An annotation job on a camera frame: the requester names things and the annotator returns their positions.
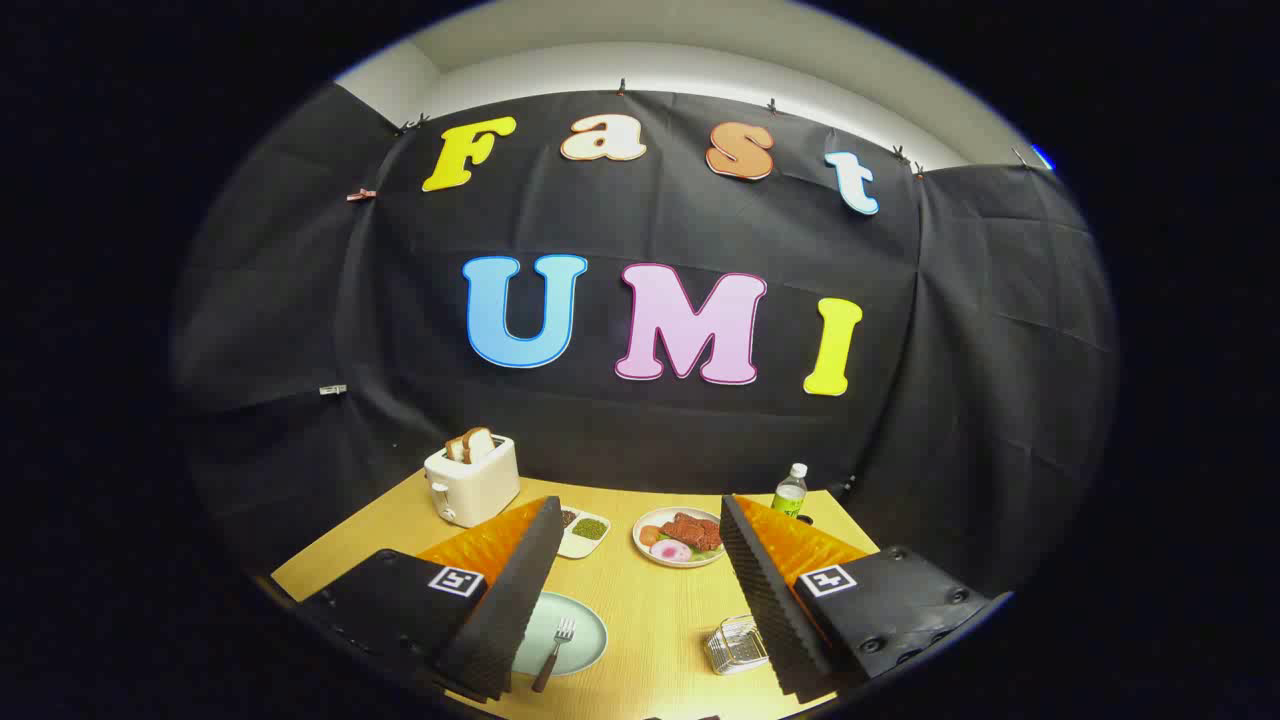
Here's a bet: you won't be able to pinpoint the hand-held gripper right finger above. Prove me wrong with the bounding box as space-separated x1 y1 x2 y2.
718 493 1013 704

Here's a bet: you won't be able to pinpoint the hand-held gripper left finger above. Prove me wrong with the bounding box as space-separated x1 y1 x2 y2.
295 495 564 703

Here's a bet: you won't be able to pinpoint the wooden handle metal fork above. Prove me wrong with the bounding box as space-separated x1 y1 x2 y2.
531 616 578 694

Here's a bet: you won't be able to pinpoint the mint green plate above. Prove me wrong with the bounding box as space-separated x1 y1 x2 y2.
512 591 609 678

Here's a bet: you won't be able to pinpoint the white divided dish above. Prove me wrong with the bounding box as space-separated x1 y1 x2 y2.
557 507 611 559

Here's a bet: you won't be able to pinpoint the brown meat slices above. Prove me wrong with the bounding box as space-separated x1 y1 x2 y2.
660 512 723 552

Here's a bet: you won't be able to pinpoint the green label water bottle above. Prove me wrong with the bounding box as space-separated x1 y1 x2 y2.
771 462 809 519

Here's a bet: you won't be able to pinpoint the white toaster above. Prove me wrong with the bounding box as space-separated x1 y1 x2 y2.
424 435 521 528

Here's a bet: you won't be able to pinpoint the white food plate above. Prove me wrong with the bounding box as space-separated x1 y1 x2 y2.
632 507 728 569

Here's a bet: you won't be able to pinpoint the metal wire basket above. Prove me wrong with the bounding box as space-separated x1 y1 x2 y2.
703 615 769 676

